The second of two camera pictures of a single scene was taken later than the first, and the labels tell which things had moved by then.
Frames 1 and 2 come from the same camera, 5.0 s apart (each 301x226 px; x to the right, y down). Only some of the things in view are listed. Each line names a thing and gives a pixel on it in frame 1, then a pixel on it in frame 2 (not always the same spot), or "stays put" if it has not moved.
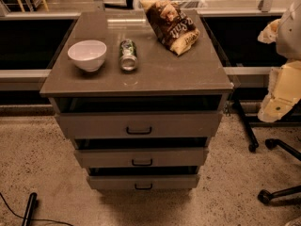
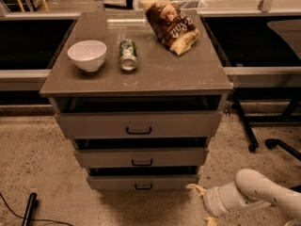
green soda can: (128, 56) stays put
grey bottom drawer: (143, 183) stays put
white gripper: (290, 37) → (213, 200)
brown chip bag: (173, 27) stays put
